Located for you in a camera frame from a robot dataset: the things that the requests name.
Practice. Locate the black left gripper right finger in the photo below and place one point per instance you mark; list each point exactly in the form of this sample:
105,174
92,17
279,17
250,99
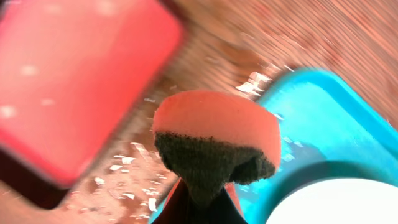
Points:
227,209

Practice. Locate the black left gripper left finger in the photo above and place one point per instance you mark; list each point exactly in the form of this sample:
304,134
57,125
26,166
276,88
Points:
178,206

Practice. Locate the orange green sponge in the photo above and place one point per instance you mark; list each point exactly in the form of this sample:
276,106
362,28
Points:
210,138

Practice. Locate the blue plastic tray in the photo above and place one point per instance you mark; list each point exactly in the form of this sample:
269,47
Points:
327,131

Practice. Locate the dark red water tray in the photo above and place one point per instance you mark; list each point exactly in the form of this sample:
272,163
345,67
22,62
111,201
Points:
71,72

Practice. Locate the light blue plate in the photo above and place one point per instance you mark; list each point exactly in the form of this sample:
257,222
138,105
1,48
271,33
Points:
339,201

